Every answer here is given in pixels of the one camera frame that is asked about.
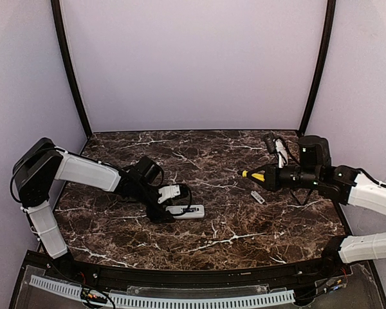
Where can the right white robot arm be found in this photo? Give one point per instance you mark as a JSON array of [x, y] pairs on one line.
[[343, 185]]

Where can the white battery cover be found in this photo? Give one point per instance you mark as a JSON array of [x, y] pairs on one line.
[[257, 197]]

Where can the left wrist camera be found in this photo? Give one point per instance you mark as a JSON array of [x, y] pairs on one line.
[[177, 191]]

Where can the white remote control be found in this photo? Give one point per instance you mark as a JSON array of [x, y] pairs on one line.
[[182, 212]]

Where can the yellow handled screwdriver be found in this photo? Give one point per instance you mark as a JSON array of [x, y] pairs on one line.
[[257, 177]]

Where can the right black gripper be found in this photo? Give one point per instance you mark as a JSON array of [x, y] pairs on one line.
[[271, 177]]

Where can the black front table rail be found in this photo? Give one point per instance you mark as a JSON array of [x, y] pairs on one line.
[[302, 276]]

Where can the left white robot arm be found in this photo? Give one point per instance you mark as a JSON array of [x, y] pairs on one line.
[[44, 163]]

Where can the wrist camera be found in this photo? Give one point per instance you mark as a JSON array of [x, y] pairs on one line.
[[276, 146], [177, 191]]

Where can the right black frame post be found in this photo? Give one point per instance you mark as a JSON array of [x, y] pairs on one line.
[[319, 67]]

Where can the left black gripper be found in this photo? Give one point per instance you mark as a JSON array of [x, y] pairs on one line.
[[157, 212]]

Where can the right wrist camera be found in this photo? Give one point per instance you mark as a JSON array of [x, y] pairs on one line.
[[276, 146]]

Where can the black frame post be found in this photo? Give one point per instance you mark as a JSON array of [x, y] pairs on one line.
[[68, 67], [319, 67]]

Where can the left black frame post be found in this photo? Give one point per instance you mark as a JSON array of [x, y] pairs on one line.
[[68, 67]]

